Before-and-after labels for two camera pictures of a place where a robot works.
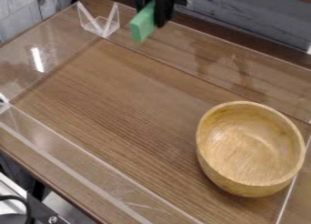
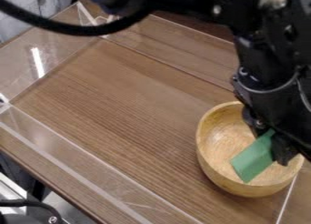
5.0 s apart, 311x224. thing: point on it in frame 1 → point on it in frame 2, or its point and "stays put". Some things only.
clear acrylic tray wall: (115, 105) stays put
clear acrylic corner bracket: (100, 26) stays put
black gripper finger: (140, 0) → (271, 83)
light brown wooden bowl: (251, 147) stays put
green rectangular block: (142, 24) → (255, 157)
